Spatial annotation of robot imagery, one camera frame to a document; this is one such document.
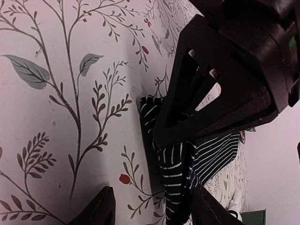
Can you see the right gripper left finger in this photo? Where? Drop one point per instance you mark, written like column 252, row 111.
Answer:
column 100, row 211

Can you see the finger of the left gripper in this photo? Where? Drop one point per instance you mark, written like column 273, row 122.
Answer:
column 209, row 93

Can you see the green divided organizer tray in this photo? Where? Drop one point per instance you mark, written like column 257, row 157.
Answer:
column 254, row 217

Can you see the white black-trimmed underwear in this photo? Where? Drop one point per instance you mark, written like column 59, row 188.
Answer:
column 235, row 205

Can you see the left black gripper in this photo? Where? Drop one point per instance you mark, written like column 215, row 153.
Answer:
column 267, row 35

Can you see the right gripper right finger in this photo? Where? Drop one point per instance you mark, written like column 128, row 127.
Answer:
column 206, row 210

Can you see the navy striped underwear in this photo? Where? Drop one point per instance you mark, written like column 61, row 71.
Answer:
column 185, row 165

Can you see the floral tablecloth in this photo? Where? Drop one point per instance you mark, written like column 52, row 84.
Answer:
column 72, row 73

